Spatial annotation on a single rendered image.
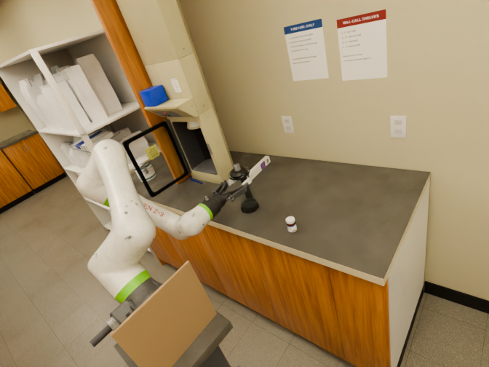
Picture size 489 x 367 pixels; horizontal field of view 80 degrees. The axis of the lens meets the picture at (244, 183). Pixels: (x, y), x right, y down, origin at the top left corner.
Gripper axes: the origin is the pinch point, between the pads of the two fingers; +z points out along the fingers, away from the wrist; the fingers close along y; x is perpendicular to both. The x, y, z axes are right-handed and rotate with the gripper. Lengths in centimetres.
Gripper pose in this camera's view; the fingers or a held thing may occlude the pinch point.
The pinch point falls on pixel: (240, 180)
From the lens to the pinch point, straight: 148.1
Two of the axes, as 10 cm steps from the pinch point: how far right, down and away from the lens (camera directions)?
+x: 2.6, 8.2, 5.0
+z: 6.0, -5.5, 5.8
